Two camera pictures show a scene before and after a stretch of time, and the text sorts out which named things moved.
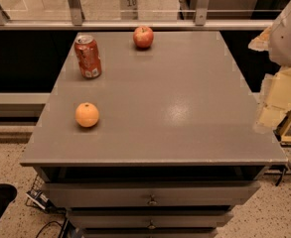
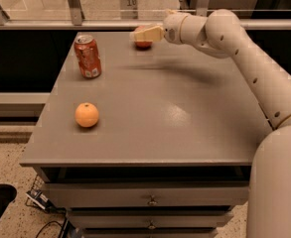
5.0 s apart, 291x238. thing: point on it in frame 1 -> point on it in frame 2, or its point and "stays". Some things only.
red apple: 143,37 stays
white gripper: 288,40 -> 172,28
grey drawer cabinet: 151,134 stays
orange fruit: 86,114 stays
